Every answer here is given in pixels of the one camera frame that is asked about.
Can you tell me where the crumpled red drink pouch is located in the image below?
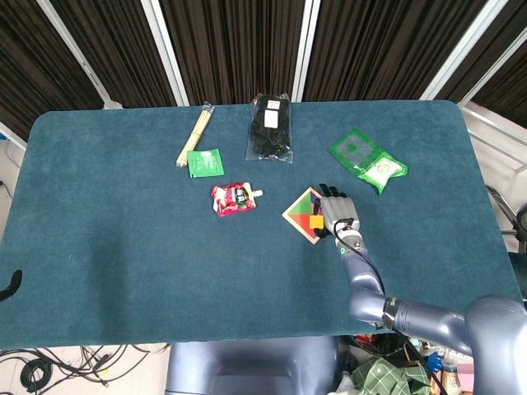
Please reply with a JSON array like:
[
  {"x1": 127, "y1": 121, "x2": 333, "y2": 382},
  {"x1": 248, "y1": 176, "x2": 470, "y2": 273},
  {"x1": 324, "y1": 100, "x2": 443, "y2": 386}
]
[{"x1": 210, "y1": 181, "x2": 264, "y2": 218}]

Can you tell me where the green foil sachet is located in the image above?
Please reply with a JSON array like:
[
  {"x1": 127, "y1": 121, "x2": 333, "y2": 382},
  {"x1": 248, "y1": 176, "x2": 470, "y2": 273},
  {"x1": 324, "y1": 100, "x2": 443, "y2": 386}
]
[{"x1": 186, "y1": 148, "x2": 226, "y2": 179}]

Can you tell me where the teal fabric table cloth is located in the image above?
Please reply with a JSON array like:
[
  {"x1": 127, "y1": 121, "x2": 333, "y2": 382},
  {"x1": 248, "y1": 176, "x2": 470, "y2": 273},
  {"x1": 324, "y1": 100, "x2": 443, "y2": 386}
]
[{"x1": 0, "y1": 100, "x2": 526, "y2": 351}]

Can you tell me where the green plaid cloth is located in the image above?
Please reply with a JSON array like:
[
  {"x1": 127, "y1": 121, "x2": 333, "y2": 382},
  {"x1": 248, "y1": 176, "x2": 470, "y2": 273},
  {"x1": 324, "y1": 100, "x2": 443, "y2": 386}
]
[{"x1": 349, "y1": 355, "x2": 433, "y2": 395}]

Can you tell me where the green tangram triangle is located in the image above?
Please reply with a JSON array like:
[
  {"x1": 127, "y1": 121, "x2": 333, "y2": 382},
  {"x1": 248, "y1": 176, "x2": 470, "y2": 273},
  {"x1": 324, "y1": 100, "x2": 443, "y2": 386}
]
[{"x1": 287, "y1": 189, "x2": 315, "y2": 216}]

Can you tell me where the clear plastic bottle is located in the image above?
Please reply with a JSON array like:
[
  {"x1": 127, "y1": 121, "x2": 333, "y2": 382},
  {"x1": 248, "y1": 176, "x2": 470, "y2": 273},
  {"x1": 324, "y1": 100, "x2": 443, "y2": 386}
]
[{"x1": 441, "y1": 357, "x2": 463, "y2": 393}]

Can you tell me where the wooden tangram tray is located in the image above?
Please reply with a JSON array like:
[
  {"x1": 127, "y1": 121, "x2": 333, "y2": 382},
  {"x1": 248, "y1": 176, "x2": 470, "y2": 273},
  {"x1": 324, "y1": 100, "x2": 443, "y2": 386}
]
[{"x1": 282, "y1": 186, "x2": 333, "y2": 246}]

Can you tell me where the white partition post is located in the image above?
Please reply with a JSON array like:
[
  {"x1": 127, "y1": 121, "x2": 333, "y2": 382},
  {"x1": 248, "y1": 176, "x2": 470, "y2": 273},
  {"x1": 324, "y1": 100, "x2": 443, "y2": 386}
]
[
  {"x1": 141, "y1": 0, "x2": 190, "y2": 107},
  {"x1": 458, "y1": 35, "x2": 527, "y2": 107},
  {"x1": 419, "y1": 0, "x2": 506, "y2": 102},
  {"x1": 35, "y1": 0, "x2": 124, "y2": 109},
  {"x1": 291, "y1": 0, "x2": 322, "y2": 103}
]

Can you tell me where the wooden stick bundle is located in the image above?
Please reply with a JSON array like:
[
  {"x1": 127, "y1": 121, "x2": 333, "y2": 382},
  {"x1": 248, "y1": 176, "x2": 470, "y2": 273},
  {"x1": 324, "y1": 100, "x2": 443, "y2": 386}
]
[{"x1": 175, "y1": 102, "x2": 216, "y2": 168}]

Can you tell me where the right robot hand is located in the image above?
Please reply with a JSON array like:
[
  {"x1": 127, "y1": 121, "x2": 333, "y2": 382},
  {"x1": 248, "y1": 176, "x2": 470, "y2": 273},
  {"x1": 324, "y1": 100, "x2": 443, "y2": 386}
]
[{"x1": 314, "y1": 183, "x2": 362, "y2": 242}]

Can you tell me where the black item in clear bag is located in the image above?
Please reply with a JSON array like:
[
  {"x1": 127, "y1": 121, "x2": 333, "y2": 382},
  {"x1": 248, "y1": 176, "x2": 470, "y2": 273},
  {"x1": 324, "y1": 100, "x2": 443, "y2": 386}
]
[{"x1": 245, "y1": 93, "x2": 295, "y2": 165}]

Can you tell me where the pink box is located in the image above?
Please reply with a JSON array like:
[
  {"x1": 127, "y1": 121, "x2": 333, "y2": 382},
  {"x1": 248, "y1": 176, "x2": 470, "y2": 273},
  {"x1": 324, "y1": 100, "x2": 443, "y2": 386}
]
[{"x1": 456, "y1": 363, "x2": 474, "y2": 395}]

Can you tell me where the dark brown pleated curtain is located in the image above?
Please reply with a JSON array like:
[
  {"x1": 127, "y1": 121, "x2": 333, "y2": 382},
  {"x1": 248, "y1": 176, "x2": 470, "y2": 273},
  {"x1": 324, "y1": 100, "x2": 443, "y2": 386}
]
[
  {"x1": 436, "y1": 0, "x2": 527, "y2": 102},
  {"x1": 0, "y1": 0, "x2": 104, "y2": 141},
  {"x1": 158, "y1": 0, "x2": 308, "y2": 106},
  {"x1": 471, "y1": 51, "x2": 527, "y2": 124},
  {"x1": 302, "y1": 0, "x2": 491, "y2": 103},
  {"x1": 49, "y1": 0, "x2": 178, "y2": 109}
]

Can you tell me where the green and white plastic package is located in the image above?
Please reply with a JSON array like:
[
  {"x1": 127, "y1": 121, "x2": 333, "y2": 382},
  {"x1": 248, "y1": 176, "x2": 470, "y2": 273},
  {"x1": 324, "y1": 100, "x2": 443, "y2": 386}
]
[{"x1": 328, "y1": 127, "x2": 409, "y2": 196}]

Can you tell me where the black metal stand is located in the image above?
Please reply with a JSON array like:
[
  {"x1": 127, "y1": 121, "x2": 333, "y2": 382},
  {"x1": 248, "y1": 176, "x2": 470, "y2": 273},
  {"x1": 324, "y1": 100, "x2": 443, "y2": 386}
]
[{"x1": 485, "y1": 184, "x2": 527, "y2": 252}]

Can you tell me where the white metal floor rail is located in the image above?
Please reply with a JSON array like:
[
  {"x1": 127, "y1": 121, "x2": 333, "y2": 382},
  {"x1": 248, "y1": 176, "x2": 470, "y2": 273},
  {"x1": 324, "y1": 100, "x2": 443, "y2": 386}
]
[{"x1": 460, "y1": 102, "x2": 527, "y2": 165}]

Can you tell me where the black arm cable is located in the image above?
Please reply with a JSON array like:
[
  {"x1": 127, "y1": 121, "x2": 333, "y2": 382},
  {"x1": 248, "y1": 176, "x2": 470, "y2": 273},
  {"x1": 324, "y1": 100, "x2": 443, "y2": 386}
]
[{"x1": 332, "y1": 217, "x2": 388, "y2": 297}]

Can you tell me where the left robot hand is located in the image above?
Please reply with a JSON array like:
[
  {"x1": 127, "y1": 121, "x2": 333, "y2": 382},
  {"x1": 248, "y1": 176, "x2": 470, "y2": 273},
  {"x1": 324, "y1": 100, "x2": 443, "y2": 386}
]
[{"x1": 0, "y1": 269, "x2": 23, "y2": 304}]

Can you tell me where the grey-blue robot torso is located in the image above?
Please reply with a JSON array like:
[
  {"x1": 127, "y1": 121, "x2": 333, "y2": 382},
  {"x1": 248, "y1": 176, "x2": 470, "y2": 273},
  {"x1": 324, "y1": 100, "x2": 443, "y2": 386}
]
[{"x1": 164, "y1": 335, "x2": 343, "y2": 395}]

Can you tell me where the orange tangram triangle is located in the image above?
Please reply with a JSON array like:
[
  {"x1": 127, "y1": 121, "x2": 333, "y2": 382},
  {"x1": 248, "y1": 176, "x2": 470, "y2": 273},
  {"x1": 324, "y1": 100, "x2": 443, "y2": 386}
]
[{"x1": 288, "y1": 213, "x2": 318, "y2": 240}]

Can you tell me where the black floor cable bundle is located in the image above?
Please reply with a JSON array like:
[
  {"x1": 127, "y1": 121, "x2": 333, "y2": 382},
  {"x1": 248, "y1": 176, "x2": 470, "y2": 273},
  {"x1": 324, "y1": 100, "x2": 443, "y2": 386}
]
[{"x1": 0, "y1": 344, "x2": 166, "y2": 391}]

